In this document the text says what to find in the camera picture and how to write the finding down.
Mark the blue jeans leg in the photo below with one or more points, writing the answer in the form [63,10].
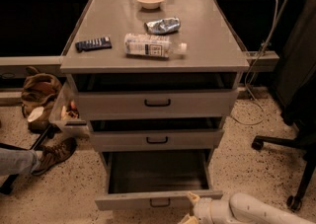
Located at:
[14,162]

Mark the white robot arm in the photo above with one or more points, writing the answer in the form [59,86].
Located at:
[240,208]

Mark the crumpled blue chip bag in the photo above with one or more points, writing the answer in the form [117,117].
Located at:
[163,26]

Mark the brown shoe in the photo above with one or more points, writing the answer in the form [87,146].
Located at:
[50,156]

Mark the grey drawer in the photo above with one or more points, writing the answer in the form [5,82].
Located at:
[155,179]
[156,134]
[152,95]

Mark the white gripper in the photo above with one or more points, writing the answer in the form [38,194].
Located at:
[201,209]

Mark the brown backpack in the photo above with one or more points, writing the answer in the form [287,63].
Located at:
[40,91]

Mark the grey drawer cabinet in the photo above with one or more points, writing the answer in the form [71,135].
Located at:
[212,48]

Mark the black office chair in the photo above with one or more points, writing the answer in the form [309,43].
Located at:
[301,112]

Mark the clear plastic water bottle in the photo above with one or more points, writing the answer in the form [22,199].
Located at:
[153,46]

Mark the grey middle drawer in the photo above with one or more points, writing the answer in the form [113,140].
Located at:
[156,134]

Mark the clear plastic storage bin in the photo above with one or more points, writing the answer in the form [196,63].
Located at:
[65,115]

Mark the grey top drawer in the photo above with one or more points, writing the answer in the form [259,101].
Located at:
[152,95]

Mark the grey bottom drawer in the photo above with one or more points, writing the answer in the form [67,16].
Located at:
[155,179]

